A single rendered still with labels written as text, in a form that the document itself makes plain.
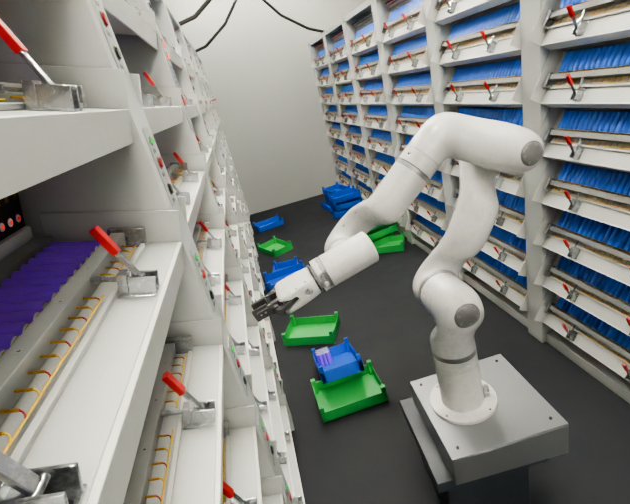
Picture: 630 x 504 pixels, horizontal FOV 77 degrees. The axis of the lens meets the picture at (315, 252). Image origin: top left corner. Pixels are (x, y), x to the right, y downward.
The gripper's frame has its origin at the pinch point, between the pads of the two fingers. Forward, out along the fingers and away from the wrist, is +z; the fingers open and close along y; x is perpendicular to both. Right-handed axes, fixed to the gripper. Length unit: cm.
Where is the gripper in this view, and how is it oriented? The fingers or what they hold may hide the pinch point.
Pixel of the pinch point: (261, 309)
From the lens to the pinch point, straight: 99.4
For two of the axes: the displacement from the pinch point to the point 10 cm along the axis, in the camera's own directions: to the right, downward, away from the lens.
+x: -4.6, -7.9, -4.0
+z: -8.6, 5.0, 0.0
